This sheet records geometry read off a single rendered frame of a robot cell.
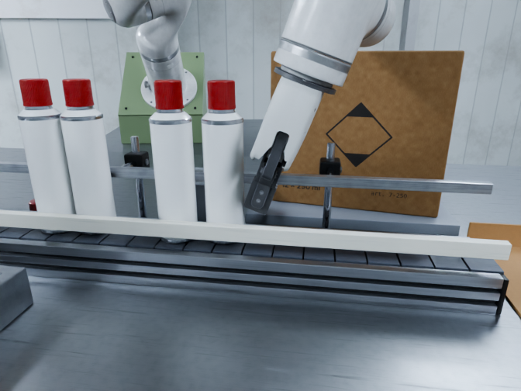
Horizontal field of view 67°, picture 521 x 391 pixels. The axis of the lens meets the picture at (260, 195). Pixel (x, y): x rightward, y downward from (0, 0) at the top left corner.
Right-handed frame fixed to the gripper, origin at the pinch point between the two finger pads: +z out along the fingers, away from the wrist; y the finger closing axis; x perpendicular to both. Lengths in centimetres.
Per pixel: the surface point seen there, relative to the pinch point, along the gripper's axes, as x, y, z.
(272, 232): 3.0, 4.3, 2.2
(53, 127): -28.0, 1.2, 1.3
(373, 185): 13.2, -3.1, -5.9
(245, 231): -0.1, 4.3, 3.4
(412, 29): 61, -310, -61
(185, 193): -8.9, 2.2, 2.6
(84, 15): -184, -264, 17
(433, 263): 22.2, 3.2, -1.3
